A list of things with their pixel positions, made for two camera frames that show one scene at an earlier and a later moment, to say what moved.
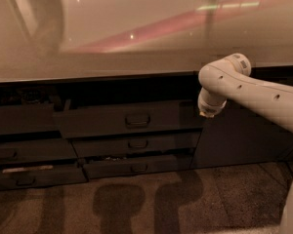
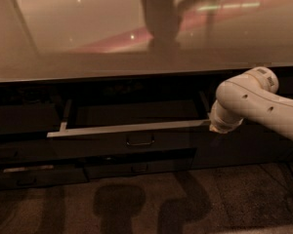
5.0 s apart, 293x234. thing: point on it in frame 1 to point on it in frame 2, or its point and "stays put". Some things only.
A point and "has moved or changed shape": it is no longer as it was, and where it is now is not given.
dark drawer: [15, 119] stays put
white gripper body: [210, 109] to [222, 125]
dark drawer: [82, 119] has moved or changed shape
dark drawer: [9, 177] stays put
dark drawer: [25, 151] stays put
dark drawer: [109, 169] stays put
